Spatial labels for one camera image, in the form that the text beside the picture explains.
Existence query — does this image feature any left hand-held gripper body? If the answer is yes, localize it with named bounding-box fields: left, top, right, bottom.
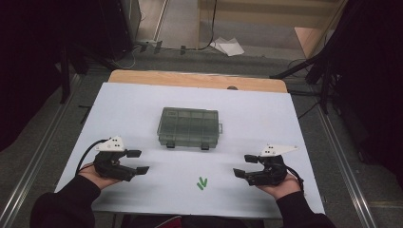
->
left=93, top=136, right=138, bottom=182

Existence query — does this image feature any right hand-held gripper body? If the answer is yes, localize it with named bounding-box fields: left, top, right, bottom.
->
left=245, top=144, right=298, bottom=187

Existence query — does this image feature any grey translucent compartment box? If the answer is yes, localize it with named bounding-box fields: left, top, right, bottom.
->
left=157, top=106, right=223, bottom=151

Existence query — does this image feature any person's left hand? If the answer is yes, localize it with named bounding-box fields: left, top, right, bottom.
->
left=77, top=162, right=122, bottom=190

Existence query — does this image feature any person's right hand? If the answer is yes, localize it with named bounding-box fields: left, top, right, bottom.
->
left=256, top=172, right=302, bottom=201

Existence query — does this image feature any white board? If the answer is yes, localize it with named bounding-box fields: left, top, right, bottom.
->
left=54, top=82, right=327, bottom=221

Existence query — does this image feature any red cloth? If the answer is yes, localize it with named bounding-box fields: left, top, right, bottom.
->
left=153, top=215, right=183, bottom=228

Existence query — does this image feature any black stand pole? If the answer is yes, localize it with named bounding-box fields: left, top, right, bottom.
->
left=60, top=47, right=72, bottom=105

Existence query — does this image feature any black tripod stand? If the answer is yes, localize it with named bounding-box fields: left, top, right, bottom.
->
left=269, top=51, right=336, bottom=115

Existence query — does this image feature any white crumpled paper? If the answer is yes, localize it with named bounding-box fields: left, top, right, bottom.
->
left=209, top=36, right=245, bottom=57

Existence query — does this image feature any black cabinet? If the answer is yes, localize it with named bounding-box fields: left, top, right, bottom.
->
left=98, top=0, right=142, bottom=61

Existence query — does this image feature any dark curtain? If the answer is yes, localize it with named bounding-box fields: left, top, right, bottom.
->
left=0, top=0, right=106, bottom=153
left=329, top=0, right=403, bottom=188

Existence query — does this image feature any tan wooden board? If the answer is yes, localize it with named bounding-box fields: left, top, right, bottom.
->
left=294, top=27, right=336, bottom=59

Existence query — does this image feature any beige wooden furniture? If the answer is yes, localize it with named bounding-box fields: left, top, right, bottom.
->
left=198, top=0, right=350, bottom=30

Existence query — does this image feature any right hand-held gripper black cable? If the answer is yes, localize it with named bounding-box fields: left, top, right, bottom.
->
left=284, top=164, right=305, bottom=194

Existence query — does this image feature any hand-held gripper black cable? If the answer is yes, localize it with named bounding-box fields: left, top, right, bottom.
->
left=75, top=138, right=109, bottom=176
left=284, top=164, right=305, bottom=194

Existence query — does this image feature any left hand-held gripper black cable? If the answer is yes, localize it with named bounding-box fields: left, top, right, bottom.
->
left=75, top=138, right=109, bottom=176

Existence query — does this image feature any metal floor rail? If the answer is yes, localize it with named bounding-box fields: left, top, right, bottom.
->
left=0, top=74, right=82, bottom=228
left=317, top=101, right=378, bottom=228

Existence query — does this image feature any thin white cable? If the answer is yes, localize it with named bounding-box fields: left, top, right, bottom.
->
left=113, top=47, right=141, bottom=70

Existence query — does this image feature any black hanging cable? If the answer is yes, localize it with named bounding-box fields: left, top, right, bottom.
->
left=198, top=0, right=219, bottom=51

